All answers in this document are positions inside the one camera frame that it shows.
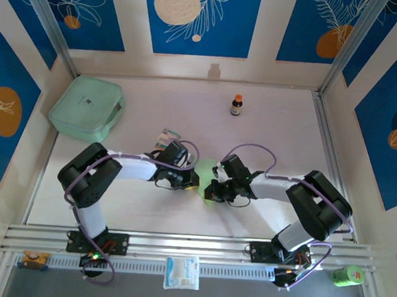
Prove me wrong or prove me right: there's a light green cloth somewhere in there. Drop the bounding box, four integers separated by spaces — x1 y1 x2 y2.
192 157 221 209

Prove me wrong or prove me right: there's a small printed sachet packet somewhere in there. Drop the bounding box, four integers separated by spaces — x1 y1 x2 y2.
154 128 182 152

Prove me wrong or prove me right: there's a white gauze packet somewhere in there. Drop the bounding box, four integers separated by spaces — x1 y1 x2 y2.
162 254 202 292

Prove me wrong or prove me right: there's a brown bottle with orange cap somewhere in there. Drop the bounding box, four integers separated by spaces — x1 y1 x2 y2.
229 93 245 117

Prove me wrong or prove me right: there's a black controller board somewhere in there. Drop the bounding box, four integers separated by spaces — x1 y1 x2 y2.
77 251 108 279
272 266 309 292

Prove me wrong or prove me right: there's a mint green zipper pouch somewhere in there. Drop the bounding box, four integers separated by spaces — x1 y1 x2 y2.
46 72 128 146

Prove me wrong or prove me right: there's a green can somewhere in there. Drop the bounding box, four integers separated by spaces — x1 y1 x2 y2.
328 263 366 289

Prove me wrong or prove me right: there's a small orange yellow toy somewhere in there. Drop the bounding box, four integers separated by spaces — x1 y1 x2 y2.
20 250 52 272

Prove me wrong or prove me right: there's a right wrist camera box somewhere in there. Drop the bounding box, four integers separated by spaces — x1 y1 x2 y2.
211 152 254 185

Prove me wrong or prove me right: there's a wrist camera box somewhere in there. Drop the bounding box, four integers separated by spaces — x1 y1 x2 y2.
162 140 198 168
211 152 254 185

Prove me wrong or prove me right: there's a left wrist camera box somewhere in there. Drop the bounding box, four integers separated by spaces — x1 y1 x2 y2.
162 140 198 168

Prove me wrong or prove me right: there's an aluminium mounting rail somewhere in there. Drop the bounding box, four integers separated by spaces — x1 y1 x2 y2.
0 214 379 281

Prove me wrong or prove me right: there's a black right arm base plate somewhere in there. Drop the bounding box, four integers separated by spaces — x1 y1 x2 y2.
248 240 314 268

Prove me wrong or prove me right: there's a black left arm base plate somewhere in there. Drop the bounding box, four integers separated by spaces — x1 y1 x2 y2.
65 229 130 257

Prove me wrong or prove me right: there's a slotted white cable duct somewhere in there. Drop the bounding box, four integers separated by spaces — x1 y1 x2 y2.
13 246 276 287

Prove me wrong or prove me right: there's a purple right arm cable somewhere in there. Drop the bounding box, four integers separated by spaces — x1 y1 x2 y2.
210 141 361 294

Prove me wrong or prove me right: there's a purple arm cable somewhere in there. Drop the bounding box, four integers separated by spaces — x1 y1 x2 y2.
210 141 361 294
58 130 202 292

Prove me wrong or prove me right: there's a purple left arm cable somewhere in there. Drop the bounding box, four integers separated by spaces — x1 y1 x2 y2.
58 130 202 292

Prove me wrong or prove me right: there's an aluminium side rail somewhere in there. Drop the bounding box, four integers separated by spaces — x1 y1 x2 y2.
301 90 370 244

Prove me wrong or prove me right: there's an aluminium frame post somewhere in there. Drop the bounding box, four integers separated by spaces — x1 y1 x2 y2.
317 0 392 102
10 0 86 78

